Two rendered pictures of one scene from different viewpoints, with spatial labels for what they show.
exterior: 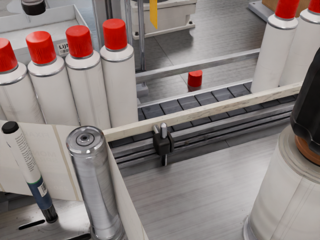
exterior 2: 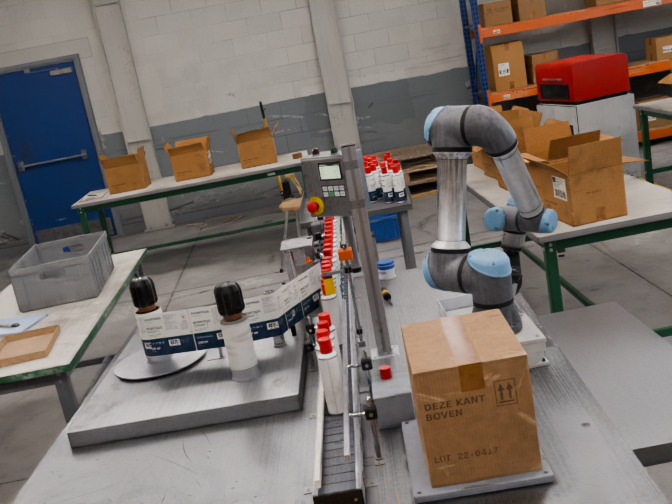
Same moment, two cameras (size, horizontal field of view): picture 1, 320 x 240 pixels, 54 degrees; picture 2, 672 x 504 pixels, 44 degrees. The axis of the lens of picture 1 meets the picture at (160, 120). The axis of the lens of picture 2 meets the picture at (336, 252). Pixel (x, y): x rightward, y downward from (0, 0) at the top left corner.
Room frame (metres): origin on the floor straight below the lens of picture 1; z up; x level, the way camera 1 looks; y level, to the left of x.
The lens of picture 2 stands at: (1.42, -2.22, 1.81)
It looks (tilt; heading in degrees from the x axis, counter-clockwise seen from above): 14 degrees down; 113
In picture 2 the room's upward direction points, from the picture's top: 11 degrees counter-clockwise
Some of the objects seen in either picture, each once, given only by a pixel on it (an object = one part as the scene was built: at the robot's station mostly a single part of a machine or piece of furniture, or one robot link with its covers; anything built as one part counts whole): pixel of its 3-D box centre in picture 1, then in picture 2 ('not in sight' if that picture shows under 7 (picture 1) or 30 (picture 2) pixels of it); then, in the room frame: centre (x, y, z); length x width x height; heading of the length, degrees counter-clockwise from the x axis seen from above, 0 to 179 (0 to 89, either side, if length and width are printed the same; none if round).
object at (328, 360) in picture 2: not in sight; (331, 375); (0.59, -0.40, 0.98); 0.05 x 0.05 x 0.20
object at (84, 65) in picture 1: (88, 89); not in sight; (0.40, 0.11, 0.98); 0.05 x 0.05 x 0.20
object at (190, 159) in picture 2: not in sight; (190, 157); (-2.72, 4.65, 0.96); 0.43 x 0.42 x 0.37; 21
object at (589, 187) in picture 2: not in sight; (583, 176); (1.07, 1.82, 0.97); 0.51 x 0.39 x 0.37; 29
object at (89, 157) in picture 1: (97, 191); (274, 318); (0.21, 0.07, 0.97); 0.05 x 0.05 x 0.19
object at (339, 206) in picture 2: not in sight; (335, 183); (0.48, 0.14, 1.38); 0.17 x 0.10 x 0.19; 165
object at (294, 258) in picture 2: not in sight; (305, 277); (0.21, 0.38, 1.01); 0.14 x 0.13 x 0.26; 110
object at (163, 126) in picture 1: (164, 148); (309, 350); (0.35, -0.01, 0.89); 0.03 x 0.03 x 0.12; 20
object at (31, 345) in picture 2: not in sight; (24, 346); (-1.10, 0.33, 0.82); 0.34 x 0.24 x 0.03; 119
